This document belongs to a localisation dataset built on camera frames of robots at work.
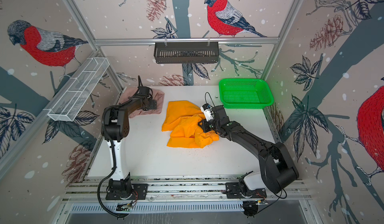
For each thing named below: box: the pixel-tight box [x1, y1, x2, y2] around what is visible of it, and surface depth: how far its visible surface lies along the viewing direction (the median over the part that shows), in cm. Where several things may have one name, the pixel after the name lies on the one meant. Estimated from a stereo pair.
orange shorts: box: [161, 100, 219, 149], surface depth 89 cm
